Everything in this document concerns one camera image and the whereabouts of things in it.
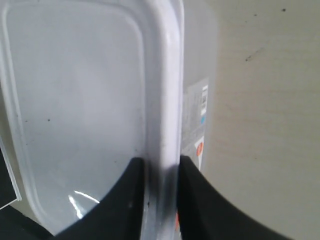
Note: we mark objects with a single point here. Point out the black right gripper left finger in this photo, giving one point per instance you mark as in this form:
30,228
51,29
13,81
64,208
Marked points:
119,214

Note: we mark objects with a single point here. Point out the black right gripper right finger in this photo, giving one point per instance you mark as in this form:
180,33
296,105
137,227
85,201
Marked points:
204,214

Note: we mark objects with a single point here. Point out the white microwave door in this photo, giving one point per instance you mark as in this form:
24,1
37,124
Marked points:
9,191

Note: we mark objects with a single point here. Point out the white plastic food container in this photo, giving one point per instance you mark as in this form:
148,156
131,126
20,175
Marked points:
88,85

